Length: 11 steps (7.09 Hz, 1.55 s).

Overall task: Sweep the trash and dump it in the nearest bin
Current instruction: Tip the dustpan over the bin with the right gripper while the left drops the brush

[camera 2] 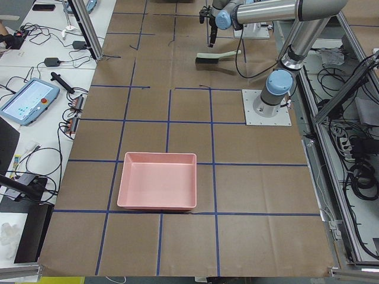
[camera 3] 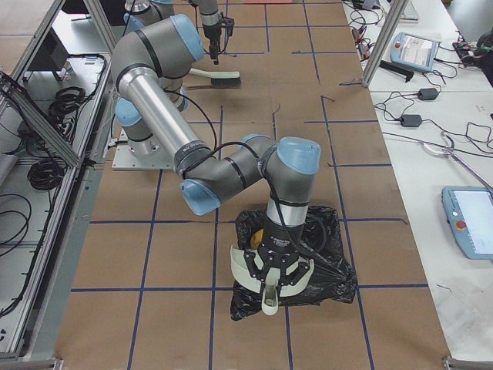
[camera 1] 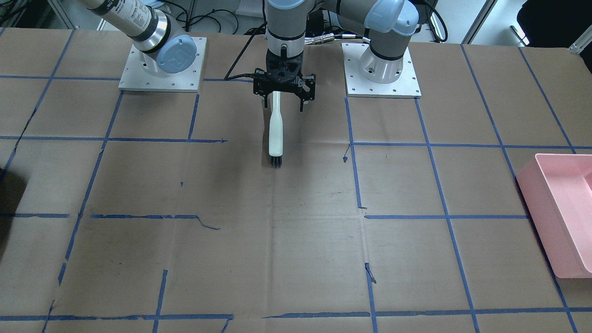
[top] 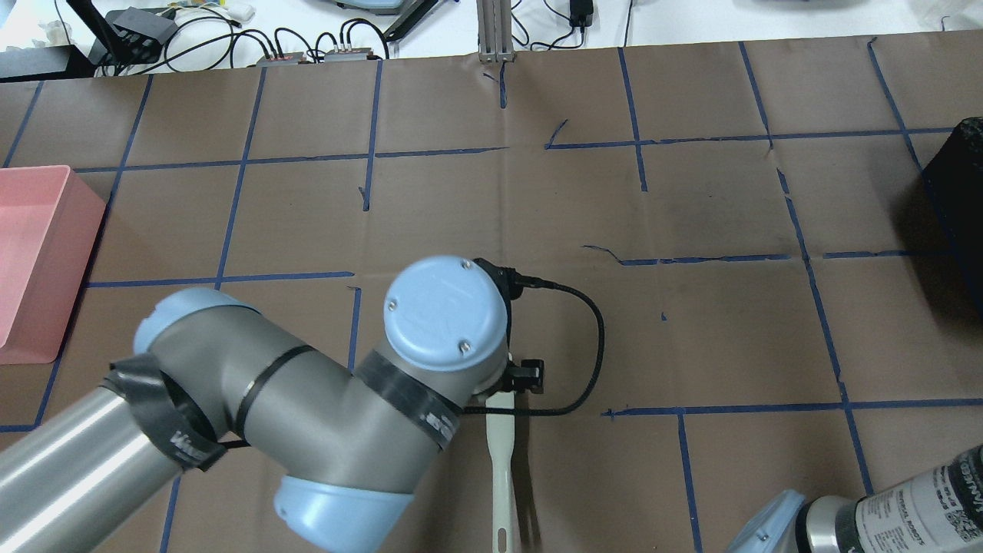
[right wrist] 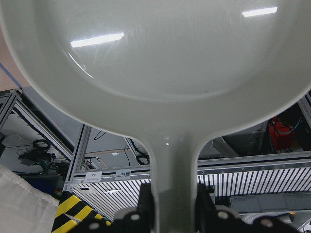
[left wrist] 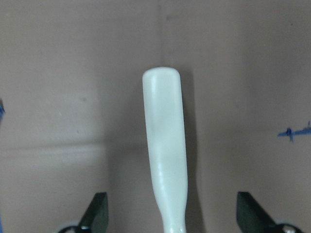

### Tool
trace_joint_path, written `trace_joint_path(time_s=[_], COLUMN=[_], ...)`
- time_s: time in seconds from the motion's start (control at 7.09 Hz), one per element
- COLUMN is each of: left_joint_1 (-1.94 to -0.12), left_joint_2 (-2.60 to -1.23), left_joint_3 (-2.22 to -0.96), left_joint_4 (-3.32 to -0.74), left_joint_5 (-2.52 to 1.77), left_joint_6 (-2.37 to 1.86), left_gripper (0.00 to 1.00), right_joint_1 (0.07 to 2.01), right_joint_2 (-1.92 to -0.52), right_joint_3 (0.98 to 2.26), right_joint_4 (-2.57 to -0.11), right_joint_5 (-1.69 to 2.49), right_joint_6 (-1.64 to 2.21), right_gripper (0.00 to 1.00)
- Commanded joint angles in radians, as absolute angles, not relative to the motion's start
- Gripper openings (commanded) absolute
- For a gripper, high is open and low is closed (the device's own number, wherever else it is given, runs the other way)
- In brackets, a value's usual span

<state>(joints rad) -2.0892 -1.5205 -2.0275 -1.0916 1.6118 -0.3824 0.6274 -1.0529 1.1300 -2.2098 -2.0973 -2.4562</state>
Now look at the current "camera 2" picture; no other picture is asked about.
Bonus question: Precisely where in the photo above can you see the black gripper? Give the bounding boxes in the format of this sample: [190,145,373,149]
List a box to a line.
[199,5,219,48]

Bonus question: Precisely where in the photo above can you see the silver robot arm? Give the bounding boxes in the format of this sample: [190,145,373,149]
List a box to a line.
[199,0,347,118]

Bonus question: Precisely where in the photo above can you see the white hand brush black bristles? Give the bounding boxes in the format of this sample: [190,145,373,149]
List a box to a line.
[195,50,242,64]

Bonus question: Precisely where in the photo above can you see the black power adapter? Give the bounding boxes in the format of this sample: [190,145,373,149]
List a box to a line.
[44,57,61,67]
[72,41,87,50]

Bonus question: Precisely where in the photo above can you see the second grey robot base plate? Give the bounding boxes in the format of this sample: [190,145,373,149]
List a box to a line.
[242,89,292,127]

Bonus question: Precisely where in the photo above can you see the pink plastic tray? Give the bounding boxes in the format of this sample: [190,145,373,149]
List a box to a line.
[117,152,197,211]

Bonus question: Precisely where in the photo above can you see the aluminium frame post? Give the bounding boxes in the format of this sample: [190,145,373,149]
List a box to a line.
[68,0,104,62]

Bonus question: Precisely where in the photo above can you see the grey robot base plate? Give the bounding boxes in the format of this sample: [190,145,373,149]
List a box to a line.
[233,22,270,40]

